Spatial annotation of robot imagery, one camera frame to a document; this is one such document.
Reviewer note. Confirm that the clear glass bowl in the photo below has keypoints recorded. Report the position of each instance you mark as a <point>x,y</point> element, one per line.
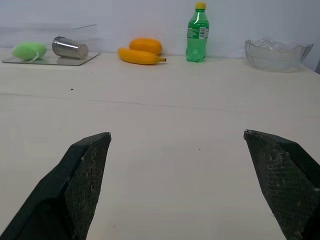
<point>276,56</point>

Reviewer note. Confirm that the stainless steel cup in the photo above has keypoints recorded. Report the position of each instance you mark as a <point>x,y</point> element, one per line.
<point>70,48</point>

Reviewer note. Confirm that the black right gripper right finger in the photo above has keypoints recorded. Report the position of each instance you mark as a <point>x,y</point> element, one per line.
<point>285,180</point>

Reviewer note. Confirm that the orange mango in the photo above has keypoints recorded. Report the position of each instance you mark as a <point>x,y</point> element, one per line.
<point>146,45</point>

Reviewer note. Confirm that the clear acrylic box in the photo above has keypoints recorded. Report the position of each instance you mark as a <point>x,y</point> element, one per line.
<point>50,32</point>

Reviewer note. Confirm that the green mesh sponge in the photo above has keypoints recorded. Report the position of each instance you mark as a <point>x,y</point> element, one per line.
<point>28,50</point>

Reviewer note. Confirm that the green plastic soda bottle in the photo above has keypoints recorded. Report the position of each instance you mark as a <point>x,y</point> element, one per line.
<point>197,35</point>

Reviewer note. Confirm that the clear glass tray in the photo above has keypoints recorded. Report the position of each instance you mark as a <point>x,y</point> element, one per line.
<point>62,60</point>

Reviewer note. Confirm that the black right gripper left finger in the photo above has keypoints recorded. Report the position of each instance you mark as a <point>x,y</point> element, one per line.
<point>75,190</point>

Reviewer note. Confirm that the yellow banana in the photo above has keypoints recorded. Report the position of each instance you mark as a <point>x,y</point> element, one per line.
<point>140,56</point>

